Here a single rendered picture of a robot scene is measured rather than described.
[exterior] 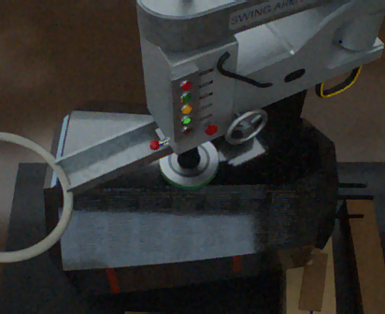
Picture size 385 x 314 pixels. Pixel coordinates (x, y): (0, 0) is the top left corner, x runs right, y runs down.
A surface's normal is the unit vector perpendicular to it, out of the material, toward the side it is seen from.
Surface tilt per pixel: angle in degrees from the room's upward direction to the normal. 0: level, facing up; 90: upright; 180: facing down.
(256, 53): 4
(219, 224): 45
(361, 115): 0
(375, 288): 0
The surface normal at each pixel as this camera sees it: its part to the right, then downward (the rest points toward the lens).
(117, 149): 0.03, -0.54
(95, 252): 0.01, 0.22
